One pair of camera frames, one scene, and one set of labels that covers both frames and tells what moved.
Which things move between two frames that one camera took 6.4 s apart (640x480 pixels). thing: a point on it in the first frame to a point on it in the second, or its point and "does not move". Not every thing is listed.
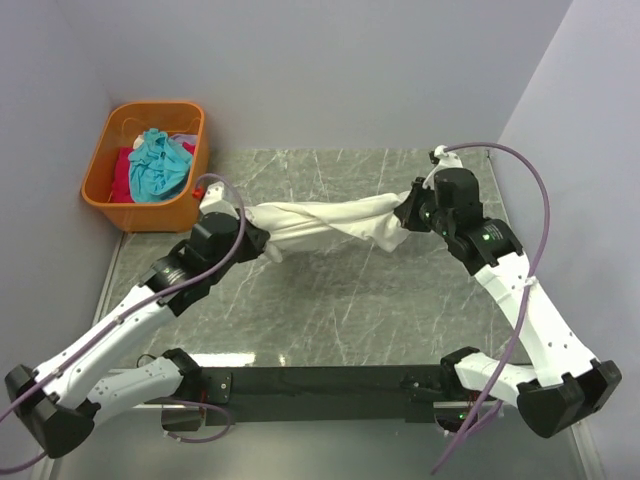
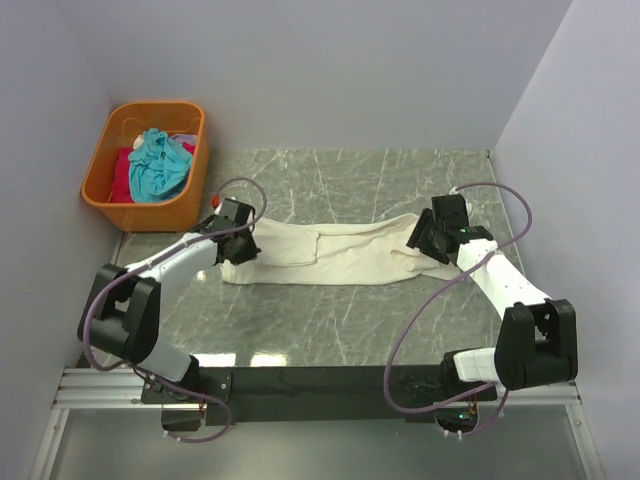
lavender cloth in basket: (192, 139) does not move
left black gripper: (255, 238) does not move
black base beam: (331, 395) does not move
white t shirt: (373, 219) to (301, 253)
